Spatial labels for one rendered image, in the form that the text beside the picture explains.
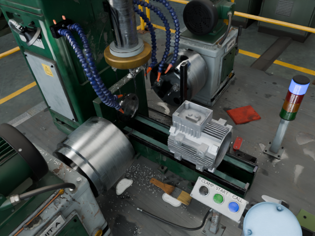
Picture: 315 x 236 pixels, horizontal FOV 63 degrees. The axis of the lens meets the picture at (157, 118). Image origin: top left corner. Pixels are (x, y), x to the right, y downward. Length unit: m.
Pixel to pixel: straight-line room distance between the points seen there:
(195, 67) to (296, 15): 2.95
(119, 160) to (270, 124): 0.88
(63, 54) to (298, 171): 1.11
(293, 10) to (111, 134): 3.49
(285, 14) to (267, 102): 2.60
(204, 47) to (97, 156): 0.79
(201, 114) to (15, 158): 0.65
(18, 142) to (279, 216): 0.58
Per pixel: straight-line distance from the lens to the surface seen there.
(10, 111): 3.30
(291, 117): 1.19
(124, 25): 0.92
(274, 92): 1.72
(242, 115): 1.50
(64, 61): 1.06
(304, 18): 4.08
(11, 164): 0.73
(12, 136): 0.72
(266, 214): 0.41
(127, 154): 0.95
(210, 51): 1.34
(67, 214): 0.84
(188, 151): 0.99
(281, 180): 1.28
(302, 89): 1.10
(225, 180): 1.06
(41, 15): 0.99
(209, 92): 1.48
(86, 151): 0.89
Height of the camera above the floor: 1.80
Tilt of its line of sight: 43 degrees down
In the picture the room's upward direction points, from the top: 5 degrees counter-clockwise
